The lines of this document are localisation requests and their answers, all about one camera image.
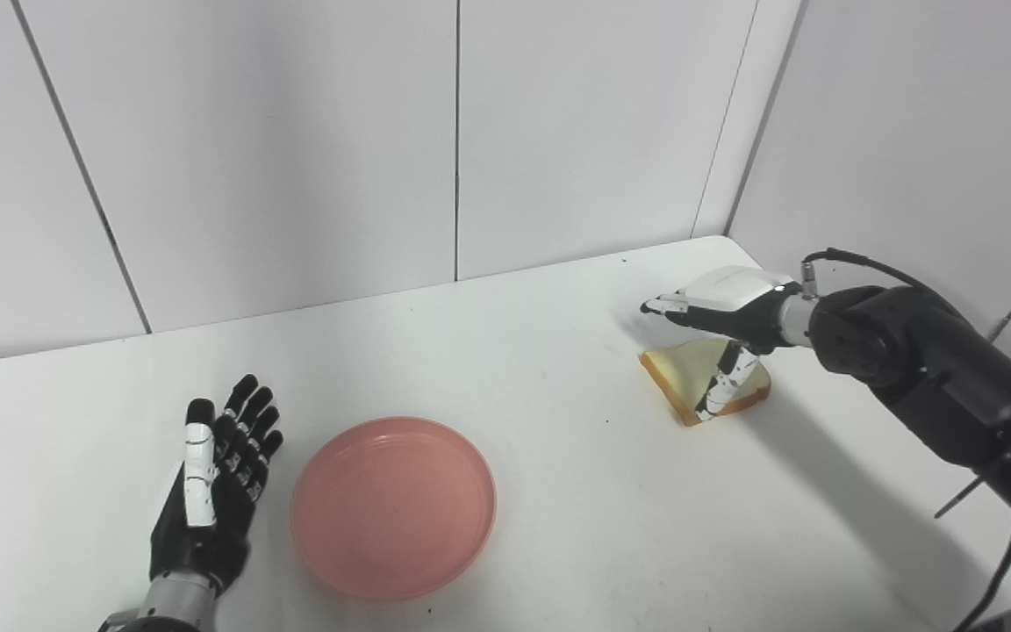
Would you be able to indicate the slice of white bread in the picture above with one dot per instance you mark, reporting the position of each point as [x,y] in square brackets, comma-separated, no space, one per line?
[690,377]

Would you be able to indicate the pink round plate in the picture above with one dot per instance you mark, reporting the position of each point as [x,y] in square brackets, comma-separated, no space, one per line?
[392,507]

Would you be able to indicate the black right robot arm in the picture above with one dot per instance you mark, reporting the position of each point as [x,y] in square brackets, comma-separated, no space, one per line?
[935,377]

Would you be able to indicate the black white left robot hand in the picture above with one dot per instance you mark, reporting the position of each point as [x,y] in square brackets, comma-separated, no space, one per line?
[207,491]

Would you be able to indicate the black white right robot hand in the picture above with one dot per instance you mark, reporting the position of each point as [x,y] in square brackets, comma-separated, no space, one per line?
[729,325]

